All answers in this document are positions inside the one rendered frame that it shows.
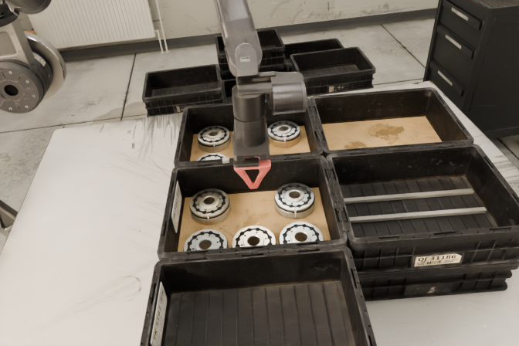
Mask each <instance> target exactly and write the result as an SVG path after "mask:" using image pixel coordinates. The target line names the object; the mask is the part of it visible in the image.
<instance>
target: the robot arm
mask: <svg viewBox="0 0 519 346"><path fill-rule="evenodd" d="M51 1H52V0H0V4H1V5H4V4H5V2H6V3H7V5H8V7H9V8H10V10H11V12H12V13H14V14H15V15H19V12H22V13H25V14H28V15H34V14H38V13H40V12H43V11H44V10H45V9H47V8H48V6H49V4H50V3H51ZM214 3H215V10H216V13H217V18H218V20H219V26H220V30H221V33H222V39H223V42H224V46H225V52H226V58H227V61H228V64H229V69H230V71H231V73H232V74H233V76H235V77H236V85H235V86H234V87H233V88H232V104H233V113H234V116H235V117H234V123H235V124H234V135H233V165H234V170H235V171H236V172H237V173H238V174H239V176H240V177H241V178H242V179H243V180H244V181H245V183H246V184H247V185H248V186H249V188H250V189H254V188H258V186H259V185H260V182H261V181H262V180H263V178H264V176H265V175H266V173H267V172H268V171H269V170H270V168H271V162H270V160H268V159H270V142H269V134H268V130H267V124H266V116H265V113H266V109H265V93H267V103H268V108H269V110H272V114H273V115H277V114H293V113H302V112H306V109H307V92H306V87H305V84H304V77H303V75H302V73H299V72H276V71H272V72H262V73H259V72H258V71H259V68H260V63H261V60H262V56H263V54H262V50H261V46H260V41H259V37H258V34H257V31H256V30H255V26H254V23H253V17H252V15H251V12H250V10H249V6H248V3H247V0H214ZM249 169H259V174H258V176H257V178H256V180H255V182H251V180H250V178H249V176H248V175H247V173H246V172H245V170H249Z"/></svg>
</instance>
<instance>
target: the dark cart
mask: <svg viewBox="0 0 519 346"><path fill-rule="evenodd" d="M425 81H432V82H433V83H434V84H435V85H436V86H437V87H438V88H439V89H440V90H441V91H442V92H443V93H444V94H445V95H446V96H447V97H448V98H449V99H450V100H451V101H452V102H453V103H454V104H455V105H456V106H457V107H458V108H459V109H460V110H461V111H462V112H463V113H464V114H465V115H466V116H467V117H468V118H469V119H470V120H471V121H472V122H473V123H474V124H475V125H476V126H477V127H478V128H479V129H480V130H481V131H482V132H483V133H484V134H485V135H486V136H487V137H488V138H489V139H491V138H497V137H507V136H513V135H519V0H439V2H438V6H437V10H436V18H435V22H434V26H433V31H432V38H431V42H430V46H429V53H428V57H427V61H426V69H425V73H424V77H423V82H425Z"/></svg>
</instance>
